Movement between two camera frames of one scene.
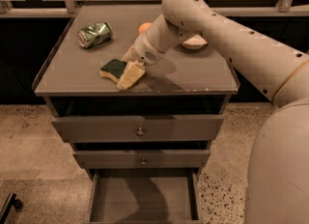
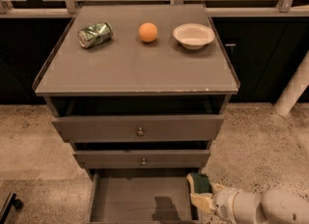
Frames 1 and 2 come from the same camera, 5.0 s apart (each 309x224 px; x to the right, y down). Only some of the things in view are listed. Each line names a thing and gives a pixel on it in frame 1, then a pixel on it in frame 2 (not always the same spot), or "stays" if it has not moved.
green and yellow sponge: [113, 70] to [199, 182]
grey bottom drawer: [145, 196] stays
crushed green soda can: [94, 35] stays
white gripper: [142, 51] to [229, 203]
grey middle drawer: [178, 158] stays
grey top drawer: [138, 127] stays
